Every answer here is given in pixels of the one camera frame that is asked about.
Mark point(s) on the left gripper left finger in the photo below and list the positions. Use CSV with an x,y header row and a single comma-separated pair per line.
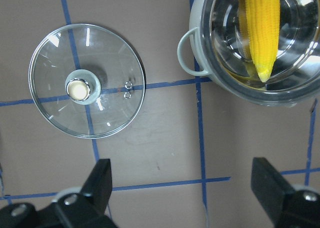
x,y
98,186

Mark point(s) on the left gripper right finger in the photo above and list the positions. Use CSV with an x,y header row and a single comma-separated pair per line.
x,y
270,188

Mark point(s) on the glass pot lid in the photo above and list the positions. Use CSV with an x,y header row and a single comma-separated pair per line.
x,y
87,81

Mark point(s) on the yellow corn cob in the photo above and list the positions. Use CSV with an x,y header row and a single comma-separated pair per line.
x,y
263,25

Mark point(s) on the pale green electric pot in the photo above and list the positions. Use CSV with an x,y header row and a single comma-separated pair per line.
x,y
217,46

